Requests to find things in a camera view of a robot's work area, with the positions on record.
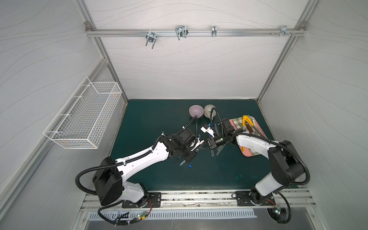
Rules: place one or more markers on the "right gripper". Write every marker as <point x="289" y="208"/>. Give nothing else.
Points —
<point x="214" y="143"/>

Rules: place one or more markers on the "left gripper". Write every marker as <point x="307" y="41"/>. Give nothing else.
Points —
<point x="192" y="147"/>

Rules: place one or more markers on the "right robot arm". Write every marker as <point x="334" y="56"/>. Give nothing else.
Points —
<point x="286" y="166"/>

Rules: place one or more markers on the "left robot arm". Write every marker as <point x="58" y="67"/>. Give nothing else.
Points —
<point x="109" y="180"/>

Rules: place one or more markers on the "test tube ten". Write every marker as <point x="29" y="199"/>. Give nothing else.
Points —
<point x="219" y="149"/>

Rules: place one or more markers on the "test tube eight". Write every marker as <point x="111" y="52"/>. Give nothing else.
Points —
<point x="216" y="128"/>

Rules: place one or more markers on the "green table mat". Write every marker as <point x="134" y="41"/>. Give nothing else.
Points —
<point x="145" y="120"/>

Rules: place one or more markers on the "checked cloth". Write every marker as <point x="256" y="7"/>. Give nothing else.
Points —
<point x="238" y="123"/>

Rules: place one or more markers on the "pink tray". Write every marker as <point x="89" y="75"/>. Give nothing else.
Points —
<point x="247" y="149"/>

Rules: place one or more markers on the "yellow tongs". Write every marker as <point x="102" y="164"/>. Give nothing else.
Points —
<point x="246" y="121"/>

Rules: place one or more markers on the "grey ribbed mug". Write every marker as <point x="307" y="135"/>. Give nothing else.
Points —
<point x="208" y="112"/>

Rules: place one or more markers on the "purple bowl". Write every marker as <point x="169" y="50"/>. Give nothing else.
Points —
<point x="196" y="111"/>

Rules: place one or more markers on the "metal clamp three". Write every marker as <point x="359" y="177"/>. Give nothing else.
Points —
<point x="213" y="31"/>

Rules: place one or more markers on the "metal clamp one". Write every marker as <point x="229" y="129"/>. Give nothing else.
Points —
<point x="151" y="37"/>

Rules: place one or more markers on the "metal clamp two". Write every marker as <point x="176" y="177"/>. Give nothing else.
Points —
<point x="181" y="31"/>

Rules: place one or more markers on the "metal clamp four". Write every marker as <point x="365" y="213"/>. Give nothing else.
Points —
<point x="283" y="32"/>

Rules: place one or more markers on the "aluminium cross bar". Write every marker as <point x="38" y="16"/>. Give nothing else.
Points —
<point x="191" y="32"/>

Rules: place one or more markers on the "brown handled utensil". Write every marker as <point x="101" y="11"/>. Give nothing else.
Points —
<point x="249" y="128"/>

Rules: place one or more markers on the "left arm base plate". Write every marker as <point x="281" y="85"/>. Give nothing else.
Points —
<point x="152" y="199"/>

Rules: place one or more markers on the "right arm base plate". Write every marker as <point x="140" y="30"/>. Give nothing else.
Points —
<point x="244" y="198"/>

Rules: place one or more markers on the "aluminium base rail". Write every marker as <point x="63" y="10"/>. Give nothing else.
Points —
<point x="221" y="199"/>

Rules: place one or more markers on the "white wire basket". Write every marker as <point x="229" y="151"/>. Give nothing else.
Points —
<point x="83" y="119"/>

